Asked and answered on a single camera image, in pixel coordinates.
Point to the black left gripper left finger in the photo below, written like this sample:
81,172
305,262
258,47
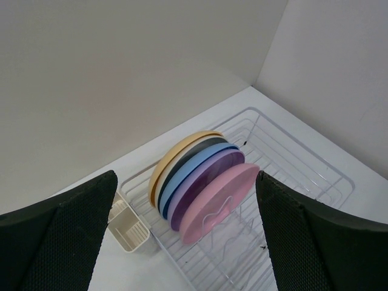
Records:
53,244

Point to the cream cutlery holder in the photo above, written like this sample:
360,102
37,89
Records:
126,226

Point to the purple plate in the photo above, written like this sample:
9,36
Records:
197,180

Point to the pink plate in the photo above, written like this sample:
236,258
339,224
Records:
216,201

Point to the white wire dish rack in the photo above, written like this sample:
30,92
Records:
242,252

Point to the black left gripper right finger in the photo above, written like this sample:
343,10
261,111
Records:
313,246

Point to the orange plate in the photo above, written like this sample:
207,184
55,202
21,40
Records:
172,153

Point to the cream plate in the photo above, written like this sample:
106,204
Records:
177,162

